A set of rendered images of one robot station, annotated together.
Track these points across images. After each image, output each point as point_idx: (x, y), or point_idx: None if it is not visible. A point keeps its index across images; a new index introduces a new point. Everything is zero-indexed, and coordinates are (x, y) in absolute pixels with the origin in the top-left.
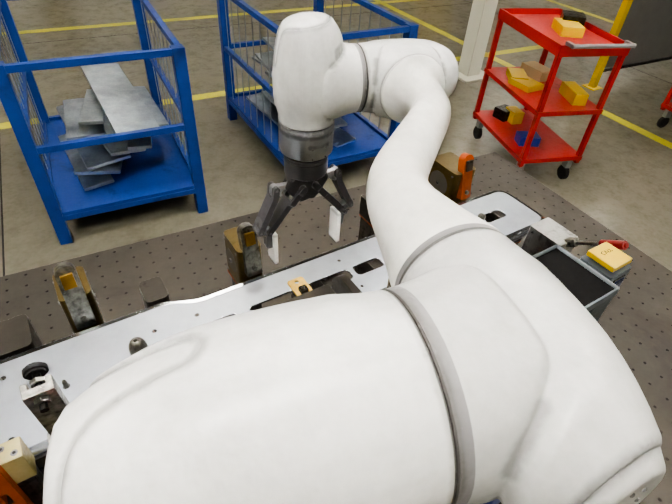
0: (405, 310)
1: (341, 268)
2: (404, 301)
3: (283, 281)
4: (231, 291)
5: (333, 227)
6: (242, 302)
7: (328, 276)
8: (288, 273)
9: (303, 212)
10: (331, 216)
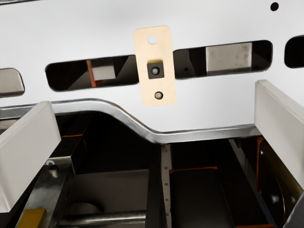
0: None
1: (263, 34)
2: None
3: (127, 22)
4: (15, 8)
5: (270, 125)
6: (33, 48)
7: (224, 45)
8: (147, 2)
9: None
10: (288, 125)
